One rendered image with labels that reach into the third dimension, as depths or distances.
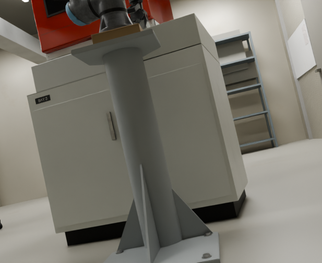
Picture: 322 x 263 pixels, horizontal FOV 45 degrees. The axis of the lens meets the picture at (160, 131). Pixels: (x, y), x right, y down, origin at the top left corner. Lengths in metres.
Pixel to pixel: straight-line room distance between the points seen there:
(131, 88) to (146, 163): 0.29
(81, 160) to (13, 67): 7.41
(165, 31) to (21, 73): 7.47
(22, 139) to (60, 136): 7.02
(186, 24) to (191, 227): 0.92
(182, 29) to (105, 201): 0.91
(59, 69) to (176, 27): 0.64
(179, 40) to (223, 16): 6.62
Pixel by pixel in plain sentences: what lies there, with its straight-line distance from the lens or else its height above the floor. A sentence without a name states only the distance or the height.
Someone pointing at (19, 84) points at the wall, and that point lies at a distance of 9.21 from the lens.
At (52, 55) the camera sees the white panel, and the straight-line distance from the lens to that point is 2.89.
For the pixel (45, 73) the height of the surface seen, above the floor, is 0.90.
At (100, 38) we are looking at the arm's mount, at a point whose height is 0.85.
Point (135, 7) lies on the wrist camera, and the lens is 2.08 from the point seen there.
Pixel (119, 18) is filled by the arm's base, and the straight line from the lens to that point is 1.64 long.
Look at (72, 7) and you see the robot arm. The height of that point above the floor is 1.05.
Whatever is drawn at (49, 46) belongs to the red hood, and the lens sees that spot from 2.85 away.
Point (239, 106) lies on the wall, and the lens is 8.14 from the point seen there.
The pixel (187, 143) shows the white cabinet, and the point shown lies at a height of 0.38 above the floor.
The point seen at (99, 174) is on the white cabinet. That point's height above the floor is 0.33.
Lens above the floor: 0.37
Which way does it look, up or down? 3 degrees up
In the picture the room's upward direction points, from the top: 13 degrees counter-clockwise
